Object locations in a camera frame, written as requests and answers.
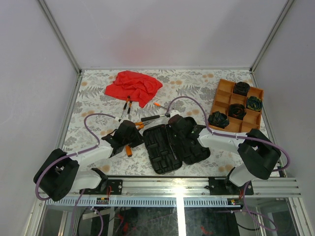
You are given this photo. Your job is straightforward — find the black plastic tool case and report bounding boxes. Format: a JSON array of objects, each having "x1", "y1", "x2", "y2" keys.
[{"x1": 143, "y1": 124, "x2": 211, "y2": 175}]

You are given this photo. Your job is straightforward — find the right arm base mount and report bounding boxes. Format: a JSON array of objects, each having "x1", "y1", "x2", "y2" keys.
[{"x1": 208, "y1": 177, "x2": 245, "y2": 196}]

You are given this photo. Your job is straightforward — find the dark rolled cloth top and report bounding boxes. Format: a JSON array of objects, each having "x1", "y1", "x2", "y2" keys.
[{"x1": 233, "y1": 82, "x2": 250, "y2": 96}]

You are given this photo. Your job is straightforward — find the red crumpled cloth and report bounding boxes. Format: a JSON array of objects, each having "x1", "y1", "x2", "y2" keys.
[{"x1": 104, "y1": 71, "x2": 163, "y2": 108}]

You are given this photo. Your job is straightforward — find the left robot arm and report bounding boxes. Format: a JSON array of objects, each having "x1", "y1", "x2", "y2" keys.
[{"x1": 33, "y1": 120, "x2": 143, "y2": 202}]

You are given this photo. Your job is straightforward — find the steel claw hammer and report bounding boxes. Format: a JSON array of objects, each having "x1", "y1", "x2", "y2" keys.
[{"x1": 141, "y1": 113, "x2": 170, "y2": 122}]

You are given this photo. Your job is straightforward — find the wooden compartment tray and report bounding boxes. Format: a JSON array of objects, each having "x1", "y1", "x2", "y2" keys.
[{"x1": 208, "y1": 79, "x2": 264, "y2": 133}]

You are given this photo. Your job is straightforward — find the blue green rolled cloth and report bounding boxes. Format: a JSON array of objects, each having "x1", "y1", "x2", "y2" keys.
[{"x1": 246, "y1": 96, "x2": 263, "y2": 112}]

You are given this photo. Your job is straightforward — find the aluminium front rail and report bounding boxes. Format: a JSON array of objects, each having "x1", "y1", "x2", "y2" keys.
[{"x1": 36, "y1": 176, "x2": 302, "y2": 197}]

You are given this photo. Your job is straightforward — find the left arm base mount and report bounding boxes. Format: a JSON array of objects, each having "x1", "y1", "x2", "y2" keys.
[{"x1": 84, "y1": 179, "x2": 123, "y2": 196}]

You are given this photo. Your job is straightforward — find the black orange rolled cloth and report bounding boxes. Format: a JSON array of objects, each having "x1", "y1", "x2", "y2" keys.
[{"x1": 228, "y1": 103, "x2": 247, "y2": 120}]

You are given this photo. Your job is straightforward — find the flat metal file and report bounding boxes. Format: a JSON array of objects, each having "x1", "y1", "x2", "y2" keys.
[{"x1": 154, "y1": 103, "x2": 167, "y2": 110}]

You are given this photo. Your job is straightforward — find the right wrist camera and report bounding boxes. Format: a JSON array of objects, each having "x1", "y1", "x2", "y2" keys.
[{"x1": 169, "y1": 110, "x2": 180, "y2": 117}]

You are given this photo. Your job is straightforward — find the small orange black screwdriver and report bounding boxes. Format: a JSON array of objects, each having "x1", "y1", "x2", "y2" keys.
[{"x1": 121, "y1": 95, "x2": 130, "y2": 118}]

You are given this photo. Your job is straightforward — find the orange handled tool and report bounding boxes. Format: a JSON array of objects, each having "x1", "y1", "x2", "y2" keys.
[{"x1": 125, "y1": 146, "x2": 132, "y2": 157}]

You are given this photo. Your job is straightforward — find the dark floral rolled cloth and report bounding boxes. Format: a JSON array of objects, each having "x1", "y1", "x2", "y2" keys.
[{"x1": 208, "y1": 111, "x2": 230, "y2": 129}]

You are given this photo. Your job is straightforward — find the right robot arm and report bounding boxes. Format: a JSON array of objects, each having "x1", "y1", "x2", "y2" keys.
[{"x1": 168, "y1": 115, "x2": 281, "y2": 194}]

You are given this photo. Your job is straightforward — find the orange handled needle-nose pliers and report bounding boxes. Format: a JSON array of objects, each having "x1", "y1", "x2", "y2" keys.
[{"x1": 134, "y1": 121, "x2": 147, "y2": 130}]

